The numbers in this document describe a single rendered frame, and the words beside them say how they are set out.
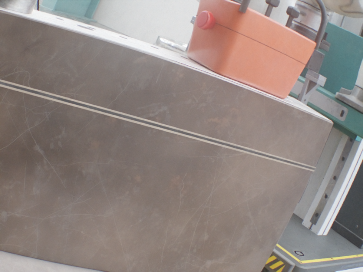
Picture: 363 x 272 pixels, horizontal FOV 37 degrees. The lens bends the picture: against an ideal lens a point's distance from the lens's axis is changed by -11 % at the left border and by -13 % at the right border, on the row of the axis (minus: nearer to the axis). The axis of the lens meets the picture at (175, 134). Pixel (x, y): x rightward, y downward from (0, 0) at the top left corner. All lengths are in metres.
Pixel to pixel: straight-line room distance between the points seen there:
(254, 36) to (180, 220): 0.33
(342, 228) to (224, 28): 1.05
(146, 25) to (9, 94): 8.68
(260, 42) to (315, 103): 0.61
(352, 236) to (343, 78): 0.51
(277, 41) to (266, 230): 0.37
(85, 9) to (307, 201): 8.84
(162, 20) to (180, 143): 8.37
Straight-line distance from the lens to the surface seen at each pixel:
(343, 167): 1.69
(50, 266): 0.94
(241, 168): 1.01
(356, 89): 1.48
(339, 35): 1.74
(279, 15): 1.73
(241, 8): 0.91
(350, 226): 1.83
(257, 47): 0.95
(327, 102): 1.52
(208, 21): 0.94
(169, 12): 9.23
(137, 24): 9.59
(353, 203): 1.83
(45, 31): 0.79
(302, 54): 1.02
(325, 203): 1.71
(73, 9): 10.18
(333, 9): 1.21
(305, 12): 1.30
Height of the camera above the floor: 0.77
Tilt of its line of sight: 12 degrees down
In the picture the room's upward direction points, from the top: 23 degrees clockwise
